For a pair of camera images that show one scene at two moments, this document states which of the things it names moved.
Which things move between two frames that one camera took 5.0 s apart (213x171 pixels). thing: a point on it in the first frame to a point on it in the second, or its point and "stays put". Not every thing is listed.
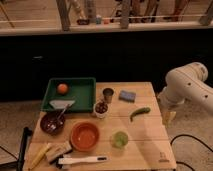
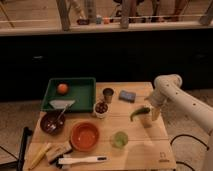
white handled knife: [80, 160] stays put
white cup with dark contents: [100, 109] stays put
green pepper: [140, 111] stays put
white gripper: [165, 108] to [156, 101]
